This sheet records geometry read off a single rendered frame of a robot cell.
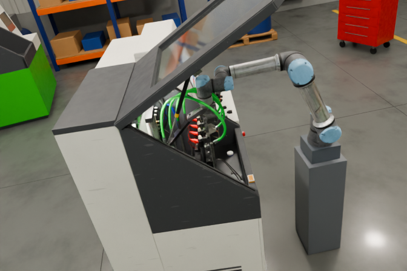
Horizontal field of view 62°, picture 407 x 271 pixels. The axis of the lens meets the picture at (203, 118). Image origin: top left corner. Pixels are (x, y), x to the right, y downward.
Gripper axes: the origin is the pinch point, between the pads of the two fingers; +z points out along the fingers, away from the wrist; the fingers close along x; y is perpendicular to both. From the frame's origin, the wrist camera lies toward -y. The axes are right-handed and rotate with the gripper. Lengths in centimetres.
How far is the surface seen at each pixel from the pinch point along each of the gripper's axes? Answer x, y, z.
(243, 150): 4.8, 19.5, 17.9
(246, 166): -10.9, 19.1, 17.9
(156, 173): -35.1, -25.6, -5.4
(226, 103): 62, 16, 15
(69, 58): 494, -259, 93
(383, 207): 31, 127, 113
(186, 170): -35.1, -11.5, -4.9
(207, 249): -35, -10, 52
